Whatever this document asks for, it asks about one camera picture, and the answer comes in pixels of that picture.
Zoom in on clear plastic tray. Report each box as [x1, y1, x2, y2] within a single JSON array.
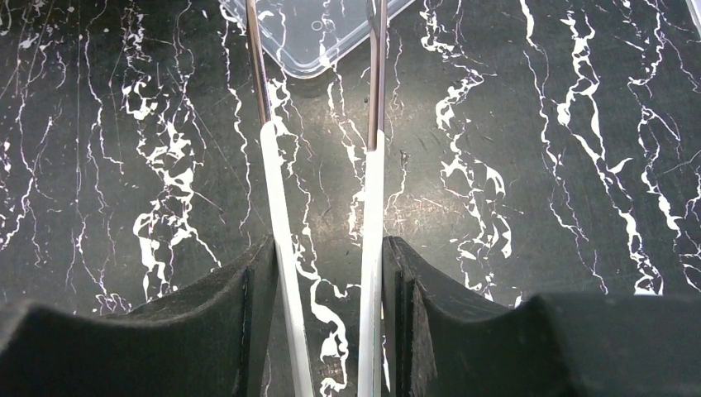
[[221, 1, 412, 81]]

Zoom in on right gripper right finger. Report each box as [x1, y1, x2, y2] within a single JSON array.
[[382, 237, 700, 396]]

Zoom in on metal tongs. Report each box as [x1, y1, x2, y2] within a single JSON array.
[[245, 1, 389, 396]]

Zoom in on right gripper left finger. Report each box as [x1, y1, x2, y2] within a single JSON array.
[[1, 237, 278, 396]]

